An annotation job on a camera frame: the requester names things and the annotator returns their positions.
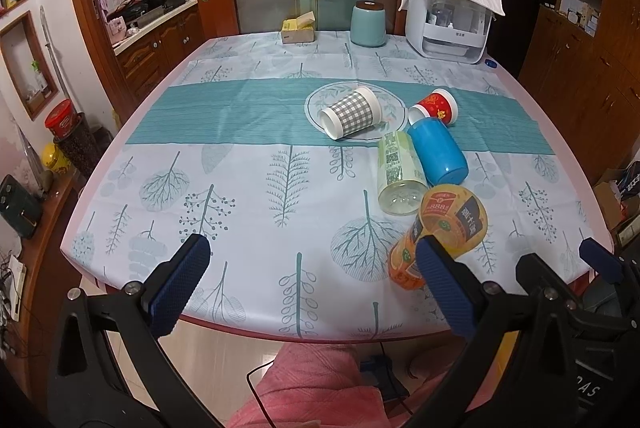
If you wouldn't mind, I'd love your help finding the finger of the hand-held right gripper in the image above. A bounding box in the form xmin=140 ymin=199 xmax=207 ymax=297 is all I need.
xmin=579 ymin=238 xmax=632 ymax=290
xmin=515 ymin=253 xmax=557 ymax=295

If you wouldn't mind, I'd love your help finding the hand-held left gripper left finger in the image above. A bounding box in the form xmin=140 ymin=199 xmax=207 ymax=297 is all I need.
xmin=47 ymin=234 xmax=222 ymax=428

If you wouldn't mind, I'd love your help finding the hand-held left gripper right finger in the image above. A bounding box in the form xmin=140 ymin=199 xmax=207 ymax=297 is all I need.
xmin=400 ymin=235 xmax=576 ymax=428

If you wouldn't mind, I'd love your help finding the orange yellow bottle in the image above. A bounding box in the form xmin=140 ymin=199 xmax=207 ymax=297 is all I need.
xmin=389 ymin=184 xmax=488 ymax=291

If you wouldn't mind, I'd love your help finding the clear green label cup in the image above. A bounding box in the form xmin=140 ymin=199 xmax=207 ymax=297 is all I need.
xmin=376 ymin=130 xmax=430 ymax=215

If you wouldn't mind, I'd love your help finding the blue plastic cup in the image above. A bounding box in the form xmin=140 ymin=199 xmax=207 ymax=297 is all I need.
xmin=407 ymin=117 xmax=470 ymax=185

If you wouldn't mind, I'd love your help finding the red flower print cup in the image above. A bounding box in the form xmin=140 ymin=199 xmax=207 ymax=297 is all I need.
xmin=408 ymin=88 xmax=460 ymax=127

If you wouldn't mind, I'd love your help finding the grey checked cup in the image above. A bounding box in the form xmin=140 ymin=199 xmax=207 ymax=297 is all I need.
xmin=319 ymin=86 xmax=382 ymax=140

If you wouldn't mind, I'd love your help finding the cardboard box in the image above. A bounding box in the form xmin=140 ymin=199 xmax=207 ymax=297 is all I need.
xmin=592 ymin=168 xmax=640 ymax=234

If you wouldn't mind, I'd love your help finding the leaf print tablecloth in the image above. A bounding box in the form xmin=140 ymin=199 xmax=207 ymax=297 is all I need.
xmin=60 ymin=30 xmax=616 ymax=344

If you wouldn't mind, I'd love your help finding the white power strip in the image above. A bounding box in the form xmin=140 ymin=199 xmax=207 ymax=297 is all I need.
xmin=7 ymin=253 xmax=28 ymax=321

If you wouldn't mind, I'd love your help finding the person's pink trouser leg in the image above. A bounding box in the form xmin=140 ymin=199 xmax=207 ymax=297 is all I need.
xmin=227 ymin=342 xmax=451 ymax=428

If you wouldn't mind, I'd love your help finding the yellow round container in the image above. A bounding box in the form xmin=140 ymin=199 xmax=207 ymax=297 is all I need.
xmin=41 ymin=143 xmax=71 ymax=174

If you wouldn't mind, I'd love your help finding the dark green bag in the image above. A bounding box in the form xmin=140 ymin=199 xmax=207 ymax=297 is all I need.
xmin=0 ymin=174 xmax=43 ymax=239

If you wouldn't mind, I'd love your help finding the round leaf print mat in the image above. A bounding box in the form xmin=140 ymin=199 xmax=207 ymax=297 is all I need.
xmin=305 ymin=80 xmax=407 ymax=144

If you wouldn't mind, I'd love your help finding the red round tin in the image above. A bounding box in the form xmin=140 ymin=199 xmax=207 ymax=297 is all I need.
xmin=44 ymin=99 xmax=76 ymax=139

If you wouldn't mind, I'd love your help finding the wooden shelf cabinet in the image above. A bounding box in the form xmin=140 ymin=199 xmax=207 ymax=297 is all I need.
xmin=520 ymin=0 xmax=640 ymax=184

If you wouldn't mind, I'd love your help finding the wooden kitchen counter cabinet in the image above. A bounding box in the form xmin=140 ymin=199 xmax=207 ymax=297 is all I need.
xmin=114 ymin=3 xmax=206 ymax=106

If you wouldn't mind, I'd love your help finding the white countertop appliance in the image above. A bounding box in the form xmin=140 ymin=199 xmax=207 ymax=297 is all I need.
xmin=404 ymin=0 xmax=493 ymax=65

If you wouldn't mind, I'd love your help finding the teal canister with brown lid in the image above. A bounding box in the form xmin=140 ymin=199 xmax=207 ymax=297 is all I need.
xmin=350 ymin=1 xmax=387 ymax=48

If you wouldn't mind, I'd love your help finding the yellow tissue box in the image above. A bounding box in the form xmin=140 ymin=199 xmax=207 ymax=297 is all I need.
xmin=280 ymin=10 xmax=317 ymax=45

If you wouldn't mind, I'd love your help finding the black cable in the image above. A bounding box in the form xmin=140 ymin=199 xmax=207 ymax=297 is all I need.
xmin=246 ymin=353 xmax=281 ymax=428

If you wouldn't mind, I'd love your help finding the wooden wall niche frame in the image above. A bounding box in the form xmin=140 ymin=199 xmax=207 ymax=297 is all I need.
xmin=0 ymin=10 xmax=60 ymax=121

